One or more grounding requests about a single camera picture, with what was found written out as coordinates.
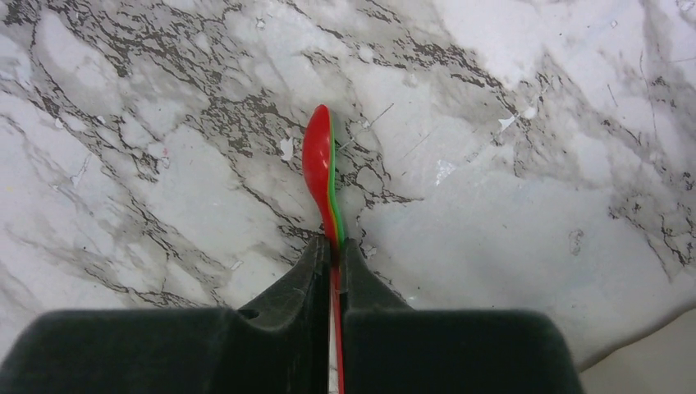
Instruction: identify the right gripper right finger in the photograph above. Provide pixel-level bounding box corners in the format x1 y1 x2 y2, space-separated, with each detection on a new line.
340 239 583 393

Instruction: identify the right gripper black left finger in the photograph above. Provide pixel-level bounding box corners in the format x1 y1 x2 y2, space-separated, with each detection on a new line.
1 236 331 393

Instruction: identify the red plastic spoon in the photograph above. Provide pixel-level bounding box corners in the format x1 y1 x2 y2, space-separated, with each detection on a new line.
302 104 346 394

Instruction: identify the beige plastic bin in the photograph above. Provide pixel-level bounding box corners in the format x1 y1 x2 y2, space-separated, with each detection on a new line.
580 309 695 394

